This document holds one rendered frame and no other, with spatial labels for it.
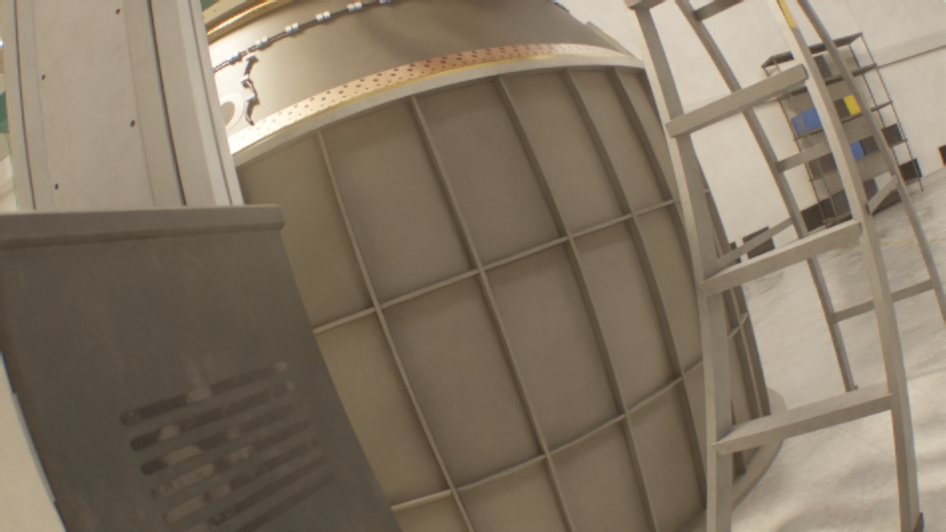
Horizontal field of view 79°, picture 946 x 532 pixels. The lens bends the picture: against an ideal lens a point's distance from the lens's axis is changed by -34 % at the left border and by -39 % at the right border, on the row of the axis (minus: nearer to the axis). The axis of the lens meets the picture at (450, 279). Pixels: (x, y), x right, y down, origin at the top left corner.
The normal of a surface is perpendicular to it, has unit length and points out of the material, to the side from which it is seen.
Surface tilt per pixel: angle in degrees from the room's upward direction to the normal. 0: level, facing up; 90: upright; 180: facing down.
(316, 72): 62
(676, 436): 90
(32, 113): 90
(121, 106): 90
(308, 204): 90
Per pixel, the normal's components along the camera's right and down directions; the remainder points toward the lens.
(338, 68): -0.06, -0.51
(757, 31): -0.11, 0.01
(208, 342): 0.90, -0.35
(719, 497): 0.61, -0.20
